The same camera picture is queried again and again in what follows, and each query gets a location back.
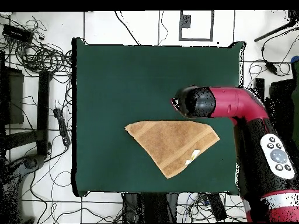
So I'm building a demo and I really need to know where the tan terry cloth towel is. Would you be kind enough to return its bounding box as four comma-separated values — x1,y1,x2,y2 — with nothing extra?
124,120,221,180

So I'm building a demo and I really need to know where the black flat panel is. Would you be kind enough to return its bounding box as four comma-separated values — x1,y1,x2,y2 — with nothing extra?
0,66,25,125
268,78,295,131

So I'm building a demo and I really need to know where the dark green table cloth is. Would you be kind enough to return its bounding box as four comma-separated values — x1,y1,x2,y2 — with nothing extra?
71,37,245,198

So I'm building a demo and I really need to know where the dark grey square plate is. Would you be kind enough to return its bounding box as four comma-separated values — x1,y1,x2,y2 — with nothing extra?
180,14,192,29

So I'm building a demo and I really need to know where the black stand bar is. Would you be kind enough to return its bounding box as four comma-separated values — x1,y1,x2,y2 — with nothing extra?
254,78,266,90
36,70,51,156

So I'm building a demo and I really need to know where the black power adapter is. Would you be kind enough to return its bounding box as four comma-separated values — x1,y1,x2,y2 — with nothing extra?
264,59,279,75

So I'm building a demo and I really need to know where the black power strip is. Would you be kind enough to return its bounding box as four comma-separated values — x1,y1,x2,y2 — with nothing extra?
207,192,228,222
53,107,71,147

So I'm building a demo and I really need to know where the black tripod leg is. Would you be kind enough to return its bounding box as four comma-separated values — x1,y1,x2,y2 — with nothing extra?
253,10,299,43

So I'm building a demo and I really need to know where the grey swivel chair base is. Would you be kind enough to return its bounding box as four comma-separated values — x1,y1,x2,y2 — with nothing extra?
0,153,47,223

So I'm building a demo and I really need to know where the black box device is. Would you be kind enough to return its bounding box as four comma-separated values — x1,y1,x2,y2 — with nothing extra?
2,23,34,45

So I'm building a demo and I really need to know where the grey square floor frame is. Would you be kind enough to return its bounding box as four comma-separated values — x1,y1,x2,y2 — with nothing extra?
179,10,214,42

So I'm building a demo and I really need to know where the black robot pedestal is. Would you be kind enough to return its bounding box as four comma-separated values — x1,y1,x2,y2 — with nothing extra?
122,192,179,223

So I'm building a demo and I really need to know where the black cable tangle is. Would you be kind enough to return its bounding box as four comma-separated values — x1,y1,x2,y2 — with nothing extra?
13,16,73,78

